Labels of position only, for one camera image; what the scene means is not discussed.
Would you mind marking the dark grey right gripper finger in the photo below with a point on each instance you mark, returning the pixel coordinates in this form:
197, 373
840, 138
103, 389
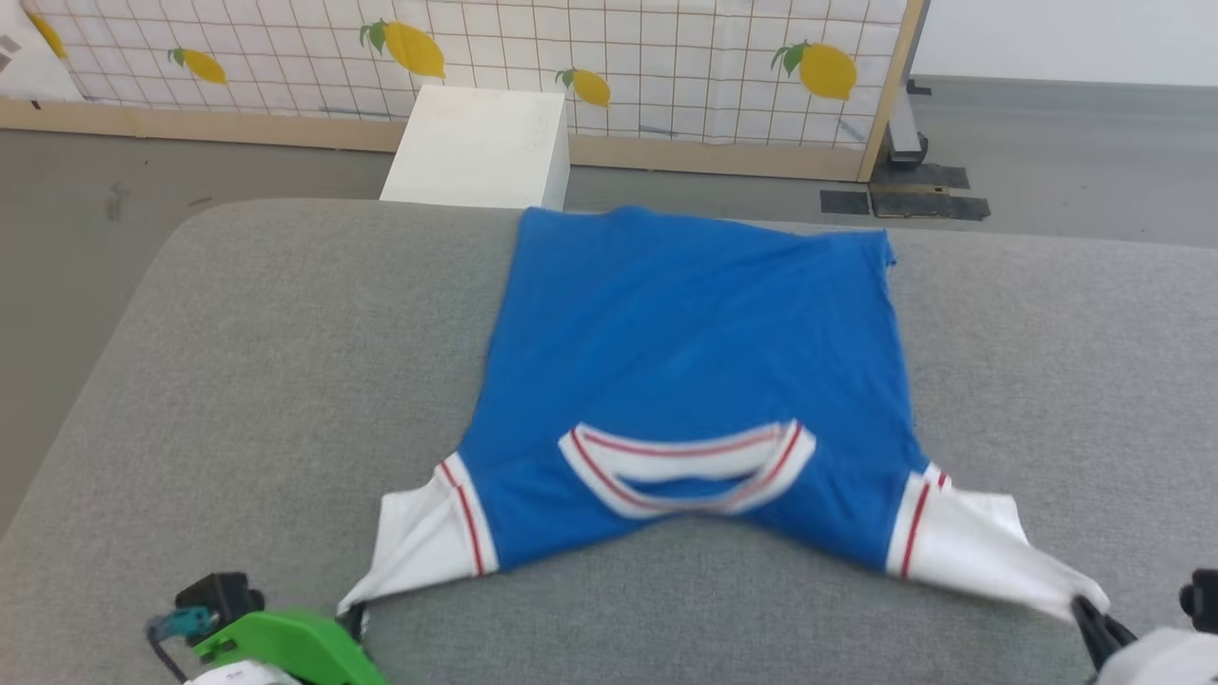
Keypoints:
1090, 628
1118, 630

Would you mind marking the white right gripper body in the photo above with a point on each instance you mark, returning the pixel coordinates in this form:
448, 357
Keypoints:
1166, 661

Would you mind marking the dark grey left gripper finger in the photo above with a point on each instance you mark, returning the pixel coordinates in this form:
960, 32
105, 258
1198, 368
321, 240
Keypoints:
354, 620

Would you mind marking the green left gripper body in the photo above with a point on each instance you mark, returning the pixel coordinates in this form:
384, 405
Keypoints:
295, 647

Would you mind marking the blue shirt with white sleeves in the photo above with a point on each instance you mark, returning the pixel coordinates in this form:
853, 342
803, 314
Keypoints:
695, 333

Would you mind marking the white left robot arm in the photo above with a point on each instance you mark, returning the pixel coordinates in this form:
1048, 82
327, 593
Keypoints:
238, 675

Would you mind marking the large black floor tape patch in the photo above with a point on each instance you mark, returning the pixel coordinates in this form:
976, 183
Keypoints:
928, 202

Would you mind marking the small black floor tape patch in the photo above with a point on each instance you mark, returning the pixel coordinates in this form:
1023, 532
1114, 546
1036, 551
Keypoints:
845, 203

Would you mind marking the white box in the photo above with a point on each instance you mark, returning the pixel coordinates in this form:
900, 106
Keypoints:
476, 143

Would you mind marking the grey metal partition stand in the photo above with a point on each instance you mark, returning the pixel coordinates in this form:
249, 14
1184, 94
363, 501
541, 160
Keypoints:
904, 133

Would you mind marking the lemon print grid partition panel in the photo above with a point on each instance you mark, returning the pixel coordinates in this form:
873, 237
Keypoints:
666, 86

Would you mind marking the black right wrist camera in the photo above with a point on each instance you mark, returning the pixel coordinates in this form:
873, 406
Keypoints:
1202, 599

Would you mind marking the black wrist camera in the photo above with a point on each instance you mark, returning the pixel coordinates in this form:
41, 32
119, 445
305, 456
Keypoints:
1202, 599
221, 595

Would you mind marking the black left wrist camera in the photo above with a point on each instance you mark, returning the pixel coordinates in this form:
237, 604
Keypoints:
221, 595

